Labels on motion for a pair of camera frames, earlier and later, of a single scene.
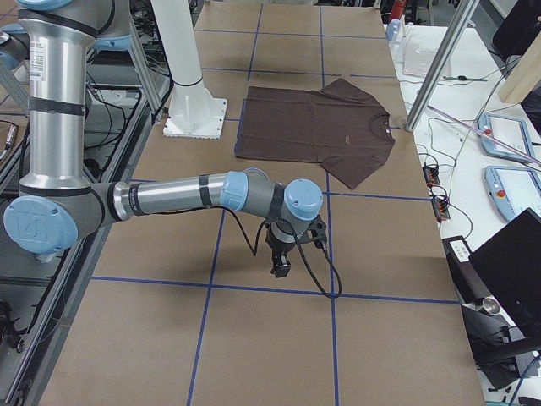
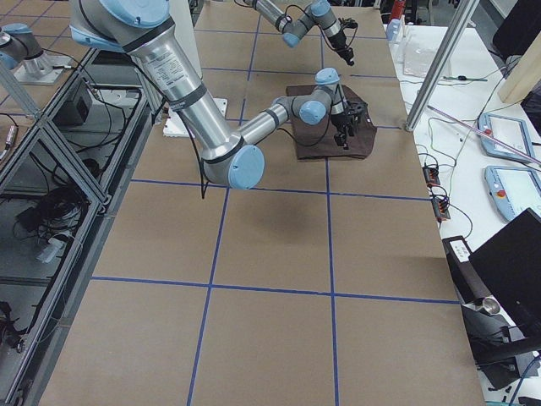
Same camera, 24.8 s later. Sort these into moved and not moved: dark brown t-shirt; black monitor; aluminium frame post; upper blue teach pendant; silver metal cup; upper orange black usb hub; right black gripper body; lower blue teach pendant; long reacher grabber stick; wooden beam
Moved: dark brown t-shirt; right black gripper body
Not moved: black monitor; lower blue teach pendant; wooden beam; upper orange black usb hub; upper blue teach pendant; aluminium frame post; silver metal cup; long reacher grabber stick
